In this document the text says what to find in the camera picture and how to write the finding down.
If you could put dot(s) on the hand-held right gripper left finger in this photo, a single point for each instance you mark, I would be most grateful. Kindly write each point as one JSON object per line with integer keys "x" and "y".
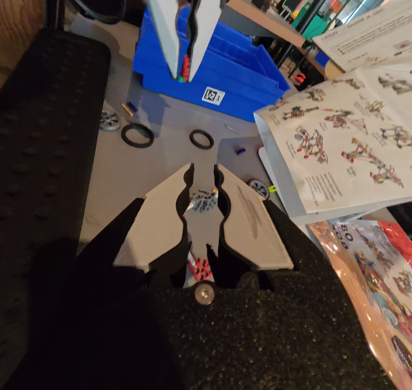
{"x": 151, "y": 232}

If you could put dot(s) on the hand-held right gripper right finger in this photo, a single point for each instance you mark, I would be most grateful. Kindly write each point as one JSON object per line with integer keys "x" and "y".
{"x": 254, "y": 232}

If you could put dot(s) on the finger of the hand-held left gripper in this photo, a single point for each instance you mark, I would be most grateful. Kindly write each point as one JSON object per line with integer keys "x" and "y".
{"x": 161, "y": 10}
{"x": 209, "y": 10}

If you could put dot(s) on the blue bin with square tag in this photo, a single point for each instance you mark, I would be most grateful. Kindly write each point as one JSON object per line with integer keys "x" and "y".
{"x": 225, "y": 68}

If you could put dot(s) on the red ridged connector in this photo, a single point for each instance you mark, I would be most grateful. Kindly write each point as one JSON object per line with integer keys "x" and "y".
{"x": 185, "y": 66}

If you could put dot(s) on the red plastic connector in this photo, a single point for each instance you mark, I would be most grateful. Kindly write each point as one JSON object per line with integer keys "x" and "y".
{"x": 202, "y": 267}

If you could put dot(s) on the long wooden desk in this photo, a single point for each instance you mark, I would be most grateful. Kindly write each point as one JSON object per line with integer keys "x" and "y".
{"x": 257, "y": 13}

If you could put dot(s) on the toy wheel with black tyre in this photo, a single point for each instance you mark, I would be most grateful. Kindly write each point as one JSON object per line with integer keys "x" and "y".
{"x": 259, "y": 187}

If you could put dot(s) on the purple connector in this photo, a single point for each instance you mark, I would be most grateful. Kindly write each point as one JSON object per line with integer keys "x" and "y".
{"x": 239, "y": 151}

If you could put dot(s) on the black metal pole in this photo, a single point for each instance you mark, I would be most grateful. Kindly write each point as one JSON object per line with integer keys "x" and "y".
{"x": 317, "y": 10}

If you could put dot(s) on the black rubber tyre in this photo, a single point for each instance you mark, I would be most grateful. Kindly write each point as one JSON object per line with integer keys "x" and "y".
{"x": 124, "y": 135}
{"x": 191, "y": 139}

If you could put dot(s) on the small grey pin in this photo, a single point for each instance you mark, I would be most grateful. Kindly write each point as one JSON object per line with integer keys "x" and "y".
{"x": 233, "y": 130}

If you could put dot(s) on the short yellow rod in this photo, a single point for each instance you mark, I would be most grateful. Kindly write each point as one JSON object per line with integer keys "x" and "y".
{"x": 126, "y": 109}

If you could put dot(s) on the silver wheel hub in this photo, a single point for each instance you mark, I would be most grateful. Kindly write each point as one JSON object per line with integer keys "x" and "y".
{"x": 109, "y": 119}

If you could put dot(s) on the toy instruction booklet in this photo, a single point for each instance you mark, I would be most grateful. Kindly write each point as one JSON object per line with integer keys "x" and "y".
{"x": 338, "y": 139}

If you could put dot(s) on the printed toy packaging bag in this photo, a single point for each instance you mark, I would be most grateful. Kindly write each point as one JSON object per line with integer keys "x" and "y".
{"x": 370, "y": 283}

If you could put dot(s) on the wooden panel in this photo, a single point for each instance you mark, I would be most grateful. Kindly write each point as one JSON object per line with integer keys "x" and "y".
{"x": 19, "y": 10}

